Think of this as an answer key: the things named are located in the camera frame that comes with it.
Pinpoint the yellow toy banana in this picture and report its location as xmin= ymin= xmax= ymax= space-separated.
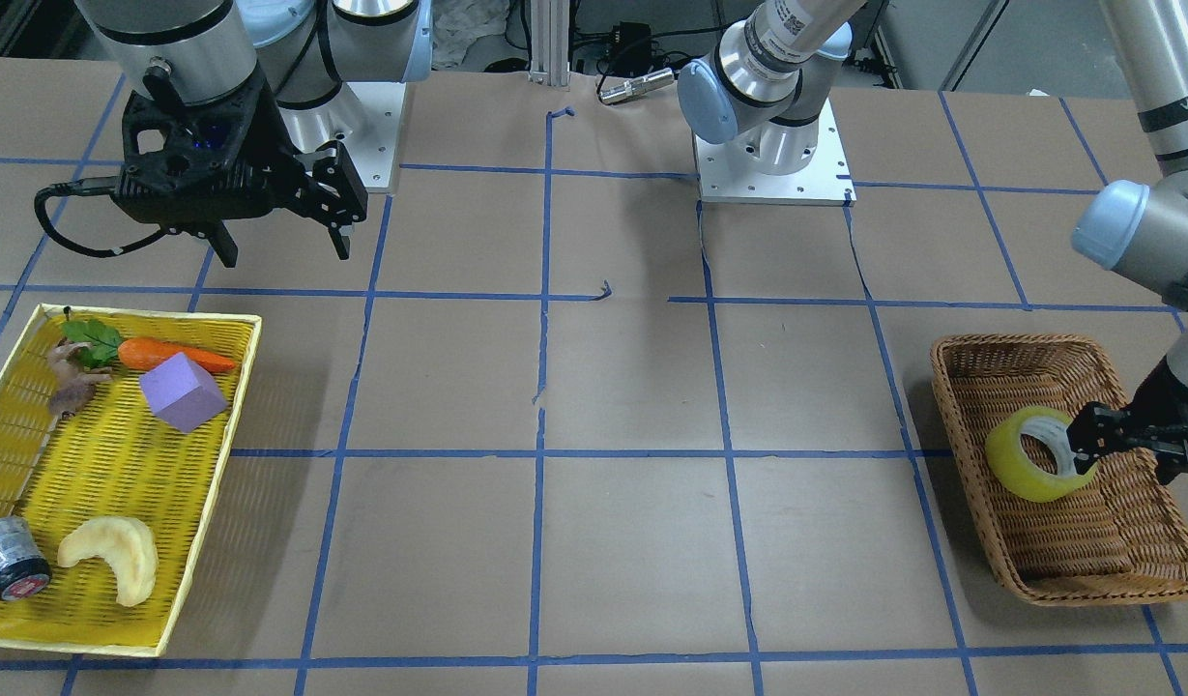
xmin=56 ymin=515 xmax=158 ymax=607

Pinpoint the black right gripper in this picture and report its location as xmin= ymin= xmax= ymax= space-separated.
xmin=110 ymin=68 xmax=368 ymax=268

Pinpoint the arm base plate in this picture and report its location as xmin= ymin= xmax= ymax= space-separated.
xmin=691 ymin=101 xmax=857 ymax=207
xmin=343 ymin=82 xmax=411 ymax=194

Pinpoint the brown wicker basket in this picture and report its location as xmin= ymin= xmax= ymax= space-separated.
xmin=930 ymin=333 xmax=1188 ymax=605

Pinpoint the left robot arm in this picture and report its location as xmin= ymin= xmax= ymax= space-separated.
xmin=687 ymin=89 xmax=1177 ymax=477

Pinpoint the yellow plastic tray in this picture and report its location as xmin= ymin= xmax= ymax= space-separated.
xmin=0 ymin=304 xmax=263 ymax=659

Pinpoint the yellow tape roll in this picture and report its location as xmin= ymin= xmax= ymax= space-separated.
xmin=984 ymin=405 xmax=1100 ymax=504

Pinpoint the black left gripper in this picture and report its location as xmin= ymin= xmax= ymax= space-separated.
xmin=1066 ymin=360 xmax=1188 ymax=485

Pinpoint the purple foam cube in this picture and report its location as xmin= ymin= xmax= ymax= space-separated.
xmin=138 ymin=354 xmax=228 ymax=434

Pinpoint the brown toy figure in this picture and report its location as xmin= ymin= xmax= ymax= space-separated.
xmin=46 ymin=338 xmax=113 ymax=420

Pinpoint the orange toy carrot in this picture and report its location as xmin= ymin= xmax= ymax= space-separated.
xmin=62 ymin=319 xmax=240 ymax=374

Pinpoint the small black can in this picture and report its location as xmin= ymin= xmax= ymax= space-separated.
xmin=0 ymin=515 xmax=53 ymax=602

